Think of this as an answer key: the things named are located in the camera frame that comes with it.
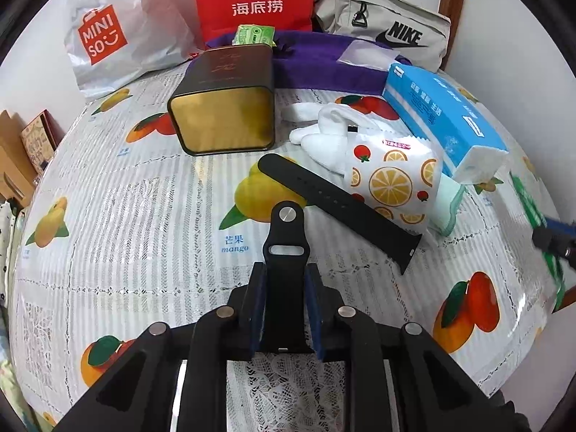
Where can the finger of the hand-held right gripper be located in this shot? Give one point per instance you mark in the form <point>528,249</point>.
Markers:
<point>562,227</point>
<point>555,247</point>

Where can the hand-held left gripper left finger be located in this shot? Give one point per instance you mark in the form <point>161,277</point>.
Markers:
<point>257,306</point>

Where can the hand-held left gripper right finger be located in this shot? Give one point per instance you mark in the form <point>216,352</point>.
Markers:
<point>315,310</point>

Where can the dark green wipes packet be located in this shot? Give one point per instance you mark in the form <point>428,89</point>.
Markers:
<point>528,207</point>

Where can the fruit-print white packet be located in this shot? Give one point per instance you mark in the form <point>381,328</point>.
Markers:
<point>391,180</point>

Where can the white glove with mint cuff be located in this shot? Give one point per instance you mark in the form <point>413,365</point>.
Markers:
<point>324,148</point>

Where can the purple fabric bag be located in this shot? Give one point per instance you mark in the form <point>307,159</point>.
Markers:
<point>310,72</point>

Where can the face mask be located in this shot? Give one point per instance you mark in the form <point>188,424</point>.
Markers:
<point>364,54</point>

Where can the light green cassette pack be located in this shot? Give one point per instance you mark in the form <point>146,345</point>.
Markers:
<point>252,35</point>

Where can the blue tissue pack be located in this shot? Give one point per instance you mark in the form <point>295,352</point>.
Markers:
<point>432,112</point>

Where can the dark square tin box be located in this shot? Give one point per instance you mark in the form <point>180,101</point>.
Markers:
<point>225,121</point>

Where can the white floral pillow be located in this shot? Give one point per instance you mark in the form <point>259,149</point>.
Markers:
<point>9,234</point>

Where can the grey fabric waist bag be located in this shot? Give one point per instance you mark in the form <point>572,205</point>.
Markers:
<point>405,13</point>

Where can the patterned notebook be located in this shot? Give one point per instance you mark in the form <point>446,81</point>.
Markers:
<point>38,139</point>

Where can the red paper bag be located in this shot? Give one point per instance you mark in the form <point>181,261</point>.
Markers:
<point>211,31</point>

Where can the white plastic shopping bag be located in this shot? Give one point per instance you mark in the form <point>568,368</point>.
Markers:
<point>135,54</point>

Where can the wooden nightstand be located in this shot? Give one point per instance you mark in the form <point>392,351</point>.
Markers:
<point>11,162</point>

